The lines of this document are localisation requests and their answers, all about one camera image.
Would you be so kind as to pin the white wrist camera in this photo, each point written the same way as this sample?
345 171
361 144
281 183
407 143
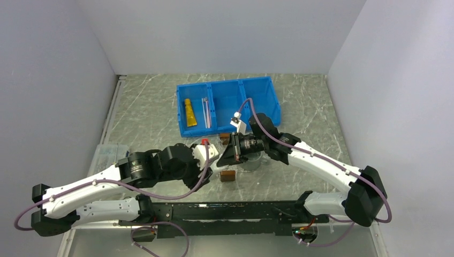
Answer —
238 123
201 152

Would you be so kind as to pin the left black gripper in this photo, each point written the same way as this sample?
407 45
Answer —
194 180

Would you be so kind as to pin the clear acrylic toothbrush holder tray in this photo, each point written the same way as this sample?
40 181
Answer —
229 175

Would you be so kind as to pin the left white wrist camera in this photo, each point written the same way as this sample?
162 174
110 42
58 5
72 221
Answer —
201 152

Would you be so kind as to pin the yellow toothpaste tube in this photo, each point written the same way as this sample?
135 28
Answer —
190 116

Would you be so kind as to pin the grey ceramic mug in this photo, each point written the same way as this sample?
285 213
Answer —
254 161

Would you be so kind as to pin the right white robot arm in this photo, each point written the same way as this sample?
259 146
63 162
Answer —
360 192

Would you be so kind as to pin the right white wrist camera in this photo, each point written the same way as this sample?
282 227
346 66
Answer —
238 123

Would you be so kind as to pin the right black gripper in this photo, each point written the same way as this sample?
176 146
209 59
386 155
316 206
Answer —
231 156

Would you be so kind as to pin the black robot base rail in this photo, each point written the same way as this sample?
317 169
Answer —
280 218

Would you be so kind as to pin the blue three-compartment bin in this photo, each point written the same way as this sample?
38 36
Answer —
225 98

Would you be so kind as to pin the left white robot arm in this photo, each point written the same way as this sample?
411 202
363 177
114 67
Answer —
120 191

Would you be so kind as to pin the clear plastic screw box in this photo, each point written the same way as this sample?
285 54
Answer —
106 155

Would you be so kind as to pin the pink toothbrush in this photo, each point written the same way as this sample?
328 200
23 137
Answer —
208 118

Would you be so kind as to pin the white green-capped toothpaste tube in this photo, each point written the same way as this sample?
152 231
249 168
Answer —
214 158

